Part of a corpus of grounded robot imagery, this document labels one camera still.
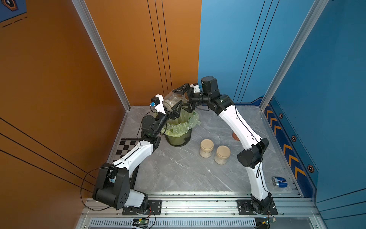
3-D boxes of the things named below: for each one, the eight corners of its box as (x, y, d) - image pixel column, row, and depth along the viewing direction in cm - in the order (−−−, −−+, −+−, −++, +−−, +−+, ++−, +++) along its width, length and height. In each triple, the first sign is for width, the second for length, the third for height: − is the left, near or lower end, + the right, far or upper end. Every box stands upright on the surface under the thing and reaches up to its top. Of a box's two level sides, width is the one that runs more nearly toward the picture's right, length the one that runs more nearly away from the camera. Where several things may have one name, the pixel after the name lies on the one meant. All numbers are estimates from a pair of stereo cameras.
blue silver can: (274, 187, 82) (277, 186, 79) (271, 178, 85) (273, 176, 83) (285, 187, 82) (289, 186, 79) (282, 178, 85) (284, 176, 83)
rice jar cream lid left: (200, 156, 91) (201, 149, 84) (200, 146, 96) (200, 139, 89) (212, 156, 91) (214, 149, 84) (211, 146, 96) (213, 139, 89)
